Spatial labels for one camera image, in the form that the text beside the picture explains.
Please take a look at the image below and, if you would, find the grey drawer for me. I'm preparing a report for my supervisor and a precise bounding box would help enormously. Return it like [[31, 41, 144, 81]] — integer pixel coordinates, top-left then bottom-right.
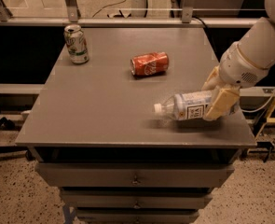
[[35, 163, 234, 188], [76, 209, 199, 224], [61, 189, 213, 209]]

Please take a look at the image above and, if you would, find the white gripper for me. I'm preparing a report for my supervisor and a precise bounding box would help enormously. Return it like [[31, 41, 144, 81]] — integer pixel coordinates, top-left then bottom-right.
[[201, 42, 268, 121]]

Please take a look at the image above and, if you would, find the grey drawer cabinet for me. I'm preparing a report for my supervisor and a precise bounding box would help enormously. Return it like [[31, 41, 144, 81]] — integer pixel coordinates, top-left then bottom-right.
[[15, 27, 258, 224]]

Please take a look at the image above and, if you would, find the yellow metal stand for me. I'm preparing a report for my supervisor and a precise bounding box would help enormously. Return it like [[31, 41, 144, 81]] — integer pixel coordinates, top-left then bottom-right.
[[254, 93, 275, 138]]

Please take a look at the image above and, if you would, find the green white soda can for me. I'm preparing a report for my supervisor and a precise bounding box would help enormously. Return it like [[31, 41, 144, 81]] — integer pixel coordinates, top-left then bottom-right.
[[63, 24, 89, 64]]

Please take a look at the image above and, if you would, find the blue label plastic bottle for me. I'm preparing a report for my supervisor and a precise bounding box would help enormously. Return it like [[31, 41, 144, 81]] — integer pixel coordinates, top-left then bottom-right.
[[154, 91, 213, 120]]

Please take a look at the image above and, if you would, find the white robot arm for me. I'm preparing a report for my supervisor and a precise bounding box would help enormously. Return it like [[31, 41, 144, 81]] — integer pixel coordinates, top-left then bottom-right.
[[202, 0, 275, 120]]

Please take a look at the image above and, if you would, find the white cable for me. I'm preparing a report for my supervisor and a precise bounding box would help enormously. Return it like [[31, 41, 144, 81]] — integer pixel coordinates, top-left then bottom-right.
[[240, 68, 275, 114]]

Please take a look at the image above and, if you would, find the top grey drawer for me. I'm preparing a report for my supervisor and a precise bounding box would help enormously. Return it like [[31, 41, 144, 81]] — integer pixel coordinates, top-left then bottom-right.
[[35, 163, 234, 188]]

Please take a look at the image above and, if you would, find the metal window rail frame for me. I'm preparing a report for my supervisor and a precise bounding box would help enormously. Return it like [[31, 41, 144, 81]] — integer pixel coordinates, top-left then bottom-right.
[[0, 0, 266, 28]]

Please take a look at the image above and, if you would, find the middle grey drawer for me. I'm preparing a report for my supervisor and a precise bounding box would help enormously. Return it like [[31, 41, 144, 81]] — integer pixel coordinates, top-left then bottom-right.
[[61, 189, 213, 209]]

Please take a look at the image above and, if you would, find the red coke can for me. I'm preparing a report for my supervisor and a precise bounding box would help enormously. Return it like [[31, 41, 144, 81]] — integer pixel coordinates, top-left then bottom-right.
[[131, 52, 169, 76]]

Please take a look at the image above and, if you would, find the bottom grey drawer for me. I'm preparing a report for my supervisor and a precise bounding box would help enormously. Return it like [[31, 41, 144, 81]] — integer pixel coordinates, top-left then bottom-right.
[[76, 209, 199, 224]]

